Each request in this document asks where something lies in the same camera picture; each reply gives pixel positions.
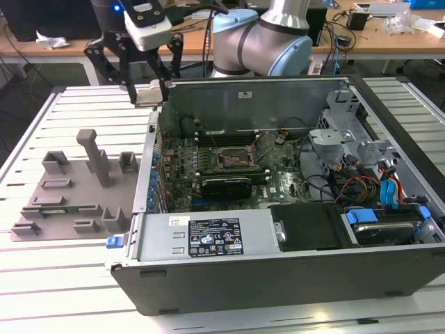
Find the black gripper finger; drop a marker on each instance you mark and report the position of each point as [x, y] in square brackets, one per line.
[104, 62]
[176, 55]

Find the silver CPU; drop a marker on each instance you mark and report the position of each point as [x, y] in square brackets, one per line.
[149, 98]

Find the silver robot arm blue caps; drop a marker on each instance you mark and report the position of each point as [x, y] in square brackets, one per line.
[257, 38]

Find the CPU socket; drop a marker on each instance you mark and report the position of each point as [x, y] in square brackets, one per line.
[231, 155]

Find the long wooden desk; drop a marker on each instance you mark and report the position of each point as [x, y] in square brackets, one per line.
[73, 48]

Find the crumpled white wrapper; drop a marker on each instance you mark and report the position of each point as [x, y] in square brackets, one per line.
[52, 41]

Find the large black monitor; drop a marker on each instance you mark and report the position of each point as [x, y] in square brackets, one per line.
[52, 17]

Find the black round cylinder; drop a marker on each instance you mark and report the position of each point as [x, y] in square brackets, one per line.
[186, 126]

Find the long RAM stick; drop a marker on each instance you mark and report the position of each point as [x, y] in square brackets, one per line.
[208, 173]

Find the round coin battery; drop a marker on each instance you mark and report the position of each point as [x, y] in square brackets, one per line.
[279, 141]

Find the black graphics card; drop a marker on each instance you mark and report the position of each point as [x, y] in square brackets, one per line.
[226, 189]

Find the black computer tower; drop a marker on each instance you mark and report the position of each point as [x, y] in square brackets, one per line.
[318, 24]

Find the green RAM stick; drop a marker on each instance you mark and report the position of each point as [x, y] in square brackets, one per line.
[71, 210]

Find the green motherboard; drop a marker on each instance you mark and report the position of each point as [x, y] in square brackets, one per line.
[288, 181]

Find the gray parts rack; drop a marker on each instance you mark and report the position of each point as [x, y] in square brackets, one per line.
[55, 228]

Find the blue case latch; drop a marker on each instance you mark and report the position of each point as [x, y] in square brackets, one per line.
[114, 242]

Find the silver power supply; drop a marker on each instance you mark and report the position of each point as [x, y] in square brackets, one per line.
[156, 236]

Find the small black box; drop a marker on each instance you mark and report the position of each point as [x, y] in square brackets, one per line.
[357, 20]

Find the cluttered wooden desk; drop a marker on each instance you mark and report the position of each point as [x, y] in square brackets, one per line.
[375, 41]

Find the gray flat laptop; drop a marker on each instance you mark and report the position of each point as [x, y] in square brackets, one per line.
[386, 8]

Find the clear plastic bags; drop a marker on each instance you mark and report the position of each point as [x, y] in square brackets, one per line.
[400, 22]

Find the black open PC case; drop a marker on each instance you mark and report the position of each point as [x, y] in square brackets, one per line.
[243, 285]

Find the white cardboard box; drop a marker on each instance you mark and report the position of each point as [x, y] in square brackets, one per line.
[437, 30]

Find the hard disk blue carrier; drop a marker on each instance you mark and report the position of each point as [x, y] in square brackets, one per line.
[382, 233]

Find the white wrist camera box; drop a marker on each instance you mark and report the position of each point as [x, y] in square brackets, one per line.
[149, 31]

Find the silver metal bracket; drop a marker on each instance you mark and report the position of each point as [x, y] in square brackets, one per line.
[327, 139]

